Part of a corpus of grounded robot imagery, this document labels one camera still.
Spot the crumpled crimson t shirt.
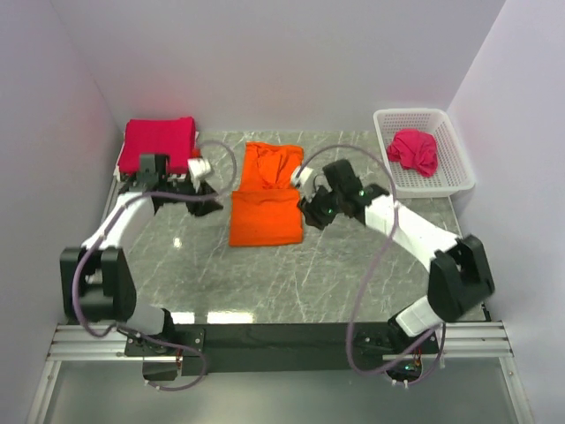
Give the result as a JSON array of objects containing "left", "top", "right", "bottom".
[{"left": 387, "top": 129, "right": 439, "bottom": 178}]

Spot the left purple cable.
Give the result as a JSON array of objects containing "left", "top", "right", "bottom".
[{"left": 71, "top": 140, "right": 239, "bottom": 391}]

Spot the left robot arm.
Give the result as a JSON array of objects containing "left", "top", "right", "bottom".
[{"left": 59, "top": 154, "right": 222, "bottom": 343}]

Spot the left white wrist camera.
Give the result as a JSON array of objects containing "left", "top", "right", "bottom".
[{"left": 187, "top": 157, "right": 214, "bottom": 184}]

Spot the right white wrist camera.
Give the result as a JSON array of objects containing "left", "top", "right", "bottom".
[{"left": 290, "top": 166, "right": 315, "bottom": 189}]

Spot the orange t shirt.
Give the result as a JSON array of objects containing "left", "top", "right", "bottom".
[{"left": 229, "top": 142, "right": 304, "bottom": 247}]

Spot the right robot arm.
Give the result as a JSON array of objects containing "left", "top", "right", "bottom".
[{"left": 290, "top": 159, "right": 495, "bottom": 344}]

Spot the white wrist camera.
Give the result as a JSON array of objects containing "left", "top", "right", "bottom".
[
  {"left": 290, "top": 166, "right": 315, "bottom": 189},
  {"left": 187, "top": 157, "right": 214, "bottom": 184}
]

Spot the folded crimson t shirt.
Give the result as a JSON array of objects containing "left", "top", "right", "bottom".
[{"left": 117, "top": 117, "right": 196, "bottom": 175}]

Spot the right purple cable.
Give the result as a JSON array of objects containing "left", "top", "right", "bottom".
[{"left": 294, "top": 144, "right": 446, "bottom": 388}]

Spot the aluminium rail frame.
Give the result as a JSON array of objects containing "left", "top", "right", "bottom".
[{"left": 26, "top": 282, "right": 535, "bottom": 424}]

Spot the black base beam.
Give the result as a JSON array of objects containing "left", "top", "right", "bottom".
[{"left": 124, "top": 322, "right": 441, "bottom": 377}]

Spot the white plastic basket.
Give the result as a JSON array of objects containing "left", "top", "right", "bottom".
[{"left": 373, "top": 108, "right": 475, "bottom": 198}]

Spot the purple cable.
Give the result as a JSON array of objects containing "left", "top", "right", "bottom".
[
  {"left": 294, "top": 144, "right": 446, "bottom": 388},
  {"left": 71, "top": 140, "right": 239, "bottom": 391}
]

